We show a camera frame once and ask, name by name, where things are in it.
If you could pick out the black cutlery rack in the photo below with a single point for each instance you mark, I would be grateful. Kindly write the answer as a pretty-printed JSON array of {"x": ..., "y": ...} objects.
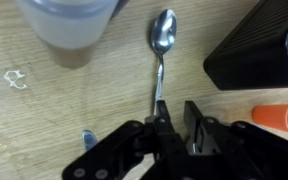
[{"x": 250, "y": 50}]

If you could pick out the small orange plastic cup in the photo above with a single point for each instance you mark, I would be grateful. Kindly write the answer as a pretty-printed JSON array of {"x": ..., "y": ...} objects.
[{"x": 274, "y": 116}]

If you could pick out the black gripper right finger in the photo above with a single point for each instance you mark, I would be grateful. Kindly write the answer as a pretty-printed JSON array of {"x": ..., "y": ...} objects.
[{"x": 237, "y": 153}]

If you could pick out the squeeze bottle with brown sauce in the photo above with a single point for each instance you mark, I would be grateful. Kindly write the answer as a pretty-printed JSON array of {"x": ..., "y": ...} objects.
[{"x": 67, "y": 23}]

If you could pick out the silver metal spoon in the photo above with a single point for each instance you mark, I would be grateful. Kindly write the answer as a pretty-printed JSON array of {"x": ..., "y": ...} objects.
[{"x": 164, "y": 31}]

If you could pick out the long silver metal utensil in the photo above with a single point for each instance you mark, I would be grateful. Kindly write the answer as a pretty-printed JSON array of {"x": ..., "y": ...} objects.
[{"x": 89, "y": 138}]

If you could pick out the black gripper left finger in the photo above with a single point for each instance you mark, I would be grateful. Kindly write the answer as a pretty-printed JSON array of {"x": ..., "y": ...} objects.
[{"x": 134, "y": 150}]

